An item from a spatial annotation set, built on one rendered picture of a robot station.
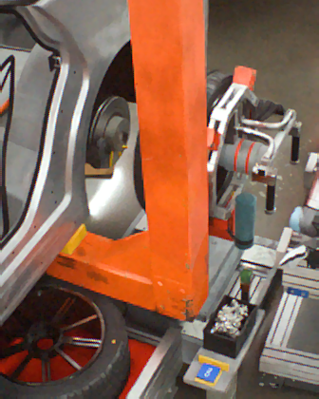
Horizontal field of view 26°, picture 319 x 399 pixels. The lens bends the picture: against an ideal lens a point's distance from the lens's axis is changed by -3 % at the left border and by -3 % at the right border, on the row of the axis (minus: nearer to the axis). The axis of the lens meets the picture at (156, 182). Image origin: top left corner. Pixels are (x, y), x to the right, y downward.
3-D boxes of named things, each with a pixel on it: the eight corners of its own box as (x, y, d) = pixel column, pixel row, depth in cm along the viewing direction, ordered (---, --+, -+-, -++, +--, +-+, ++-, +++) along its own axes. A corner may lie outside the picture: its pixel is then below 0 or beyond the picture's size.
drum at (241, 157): (228, 155, 296) (228, 128, 287) (275, 166, 289) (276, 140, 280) (215, 174, 287) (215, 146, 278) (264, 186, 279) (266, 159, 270)
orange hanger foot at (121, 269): (63, 248, 295) (49, 186, 274) (173, 283, 276) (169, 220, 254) (42, 274, 284) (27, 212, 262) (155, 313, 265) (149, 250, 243)
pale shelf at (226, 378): (226, 303, 279) (226, 298, 277) (265, 314, 273) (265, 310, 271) (182, 382, 250) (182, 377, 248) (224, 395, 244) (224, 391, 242)
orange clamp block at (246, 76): (235, 87, 287) (239, 66, 286) (253, 91, 284) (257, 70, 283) (231, 86, 281) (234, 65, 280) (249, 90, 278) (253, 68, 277)
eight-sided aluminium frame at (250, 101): (244, 165, 323) (245, 64, 288) (257, 168, 320) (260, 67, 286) (198, 241, 286) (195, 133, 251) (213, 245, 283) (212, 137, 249)
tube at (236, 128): (235, 130, 276) (235, 108, 269) (281, 141, 269) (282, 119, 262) (219, 155, 264) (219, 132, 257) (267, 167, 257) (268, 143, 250)
